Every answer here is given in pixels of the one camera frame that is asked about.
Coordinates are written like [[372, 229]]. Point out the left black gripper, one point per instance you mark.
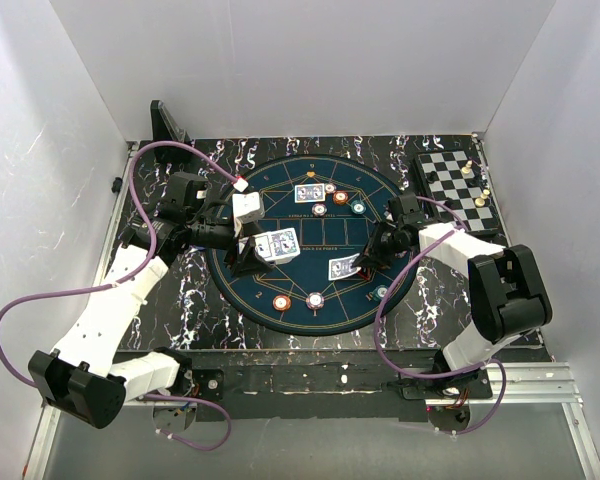
[[246, 261]]

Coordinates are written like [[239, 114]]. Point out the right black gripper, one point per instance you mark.
[[374, 257]]

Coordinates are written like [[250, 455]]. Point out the dealt blue-backed card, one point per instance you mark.
[[309, 193], [341, 268]]

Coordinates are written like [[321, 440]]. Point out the green poker chip stack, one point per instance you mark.
[[379, 293]]

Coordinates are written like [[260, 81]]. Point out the blue playing card deck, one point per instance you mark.
[[263, 249]]

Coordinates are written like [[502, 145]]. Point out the blue-backed playing cards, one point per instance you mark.
[[284, 243]]

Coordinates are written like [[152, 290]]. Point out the orange poker chip stack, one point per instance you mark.
[[281, 302]]

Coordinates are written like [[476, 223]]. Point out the white-blue poker chip stack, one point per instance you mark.
[[315, 301]]

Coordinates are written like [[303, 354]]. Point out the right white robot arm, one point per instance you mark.
[[507, 295]]

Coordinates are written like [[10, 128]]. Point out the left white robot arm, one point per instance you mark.
[[79, 376]]

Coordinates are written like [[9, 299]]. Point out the round blue poker mat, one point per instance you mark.
[[339, 233]]

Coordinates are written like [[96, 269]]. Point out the black chess pawn upper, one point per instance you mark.
[[430, 176]]

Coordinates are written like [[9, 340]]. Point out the black white chess board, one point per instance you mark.
[[471, 193]]

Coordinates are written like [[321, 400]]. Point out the cream chess piece tall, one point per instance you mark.
[[467, 168]]

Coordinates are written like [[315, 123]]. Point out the black card shoe stand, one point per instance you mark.
[[165, 128]]

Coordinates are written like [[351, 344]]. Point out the black rail end knob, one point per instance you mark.
[[117, 185]]

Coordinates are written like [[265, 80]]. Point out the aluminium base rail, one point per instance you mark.
[[326, 435]]

